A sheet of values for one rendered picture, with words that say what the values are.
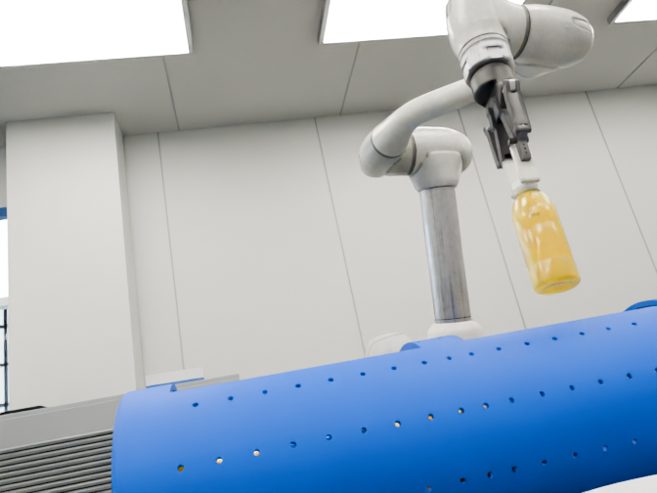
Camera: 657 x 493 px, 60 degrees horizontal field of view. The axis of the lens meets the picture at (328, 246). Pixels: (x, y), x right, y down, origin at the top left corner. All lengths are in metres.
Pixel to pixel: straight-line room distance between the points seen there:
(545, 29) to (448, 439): 0.76
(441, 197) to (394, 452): 1.00
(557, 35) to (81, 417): 2.08
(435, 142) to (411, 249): 2.49
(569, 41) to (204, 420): 0.92
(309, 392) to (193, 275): 3.16
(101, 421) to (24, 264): 1.55
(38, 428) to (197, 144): 2.39
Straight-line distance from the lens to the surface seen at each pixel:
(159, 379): 2.59
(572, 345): 0.85
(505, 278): 4.22
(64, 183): 3.91
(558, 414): 0.79
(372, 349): 1.52
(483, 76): 1.04
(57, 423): 2.51
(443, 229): 1.59
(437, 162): 1.59
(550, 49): 1.19
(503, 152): 1.01
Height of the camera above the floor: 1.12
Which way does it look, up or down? 18 degrees up
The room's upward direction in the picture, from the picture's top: 12 degrees counter-clockwise
